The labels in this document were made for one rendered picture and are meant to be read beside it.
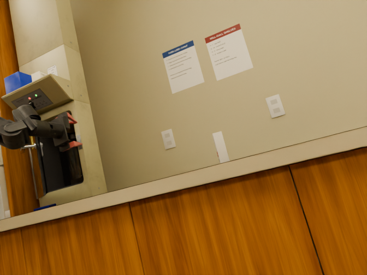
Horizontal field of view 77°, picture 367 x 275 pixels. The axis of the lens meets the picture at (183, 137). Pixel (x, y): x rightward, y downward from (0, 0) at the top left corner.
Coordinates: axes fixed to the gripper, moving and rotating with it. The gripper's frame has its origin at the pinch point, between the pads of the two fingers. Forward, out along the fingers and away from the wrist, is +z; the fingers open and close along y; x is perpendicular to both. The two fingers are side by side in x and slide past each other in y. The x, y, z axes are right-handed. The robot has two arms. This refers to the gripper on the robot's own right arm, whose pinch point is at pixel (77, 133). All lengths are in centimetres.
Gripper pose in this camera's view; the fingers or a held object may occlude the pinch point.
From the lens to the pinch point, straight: 104.9
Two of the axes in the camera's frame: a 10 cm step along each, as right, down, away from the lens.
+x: -8.8, 3.6, 3.1
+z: 3.6, 0.9, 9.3
